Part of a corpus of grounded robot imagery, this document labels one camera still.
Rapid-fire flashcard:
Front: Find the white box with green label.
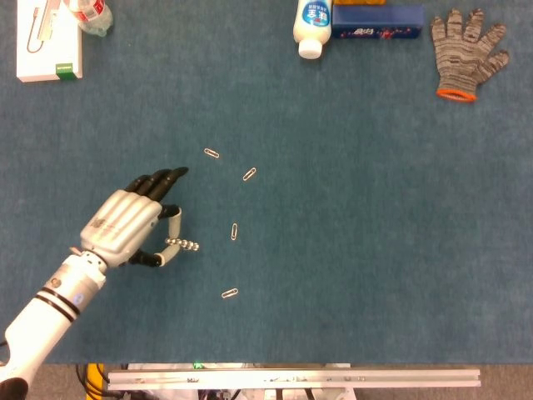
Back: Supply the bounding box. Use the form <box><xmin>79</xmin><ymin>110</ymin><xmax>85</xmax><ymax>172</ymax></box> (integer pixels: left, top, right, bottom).
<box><xmin>16</xmin><ymin>0</ymin><xmax>84</xmax><ymax>83</ymax></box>

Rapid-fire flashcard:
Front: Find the yellow black cable bundle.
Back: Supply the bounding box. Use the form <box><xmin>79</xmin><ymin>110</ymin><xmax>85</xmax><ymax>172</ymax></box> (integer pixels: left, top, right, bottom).
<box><xmin>75</xmin><ymin>362</ymin><xmax>110</xmax><ymax>399</ymax></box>

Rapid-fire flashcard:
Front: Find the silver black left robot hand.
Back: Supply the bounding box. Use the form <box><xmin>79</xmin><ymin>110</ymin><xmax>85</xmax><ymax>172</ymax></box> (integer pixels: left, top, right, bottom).
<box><xmin>78</xmin><ymin>166</ymin><xmax>190</xmax><ymax>269</ymax></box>

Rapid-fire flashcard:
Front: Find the small metal chain piece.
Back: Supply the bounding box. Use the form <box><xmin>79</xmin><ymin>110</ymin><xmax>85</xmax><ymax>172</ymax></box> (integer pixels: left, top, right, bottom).
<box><xmin>165</xmin><ymin>237</ymin><xmax>202</xmax><ymax>253</ymax></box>

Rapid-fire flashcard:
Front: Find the clear bottle with red label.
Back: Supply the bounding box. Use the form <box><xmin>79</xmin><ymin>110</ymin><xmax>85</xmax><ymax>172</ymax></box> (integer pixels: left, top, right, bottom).
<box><xmin>66</xmin><ymin>0</ymin><xmax>114</xmax><ymax>37</ymax></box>

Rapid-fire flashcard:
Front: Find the dark blue printed box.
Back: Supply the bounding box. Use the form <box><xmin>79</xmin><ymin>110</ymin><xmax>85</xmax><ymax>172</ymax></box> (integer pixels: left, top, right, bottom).
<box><xmin>331</xmin><ymin>3</ymin><xmax>426</xmax><ymax>42</ymax></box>

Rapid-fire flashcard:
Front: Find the blue felt table cloth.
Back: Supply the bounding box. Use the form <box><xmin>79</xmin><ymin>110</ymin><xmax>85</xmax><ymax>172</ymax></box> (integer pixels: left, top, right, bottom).
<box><xmin>0</xmin><ymin>0</ymin><xmax>533</xmax><ymax>367</ymax></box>

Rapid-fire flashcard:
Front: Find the white milk bottle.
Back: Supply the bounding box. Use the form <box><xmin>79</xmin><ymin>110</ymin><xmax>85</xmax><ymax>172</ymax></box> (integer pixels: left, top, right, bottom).
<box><xmin>292</xmin><ymin>0</ymin><xmax>335</xmax><ymax>61</ymax></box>

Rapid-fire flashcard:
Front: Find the grey knit work glove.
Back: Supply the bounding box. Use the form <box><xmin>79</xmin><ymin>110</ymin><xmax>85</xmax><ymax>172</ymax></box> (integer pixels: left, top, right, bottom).
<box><xmin>429</xmin><ymin>7</ymin><xmax>511</xmax><ymax>104</ymax></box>

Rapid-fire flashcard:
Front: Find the aluminium profile rail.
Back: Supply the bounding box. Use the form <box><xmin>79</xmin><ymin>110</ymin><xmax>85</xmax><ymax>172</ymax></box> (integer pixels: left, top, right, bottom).
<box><xmin>107</xmin><ymin>367</ymin><xmax>482</xmax><ymax>392</ymax></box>

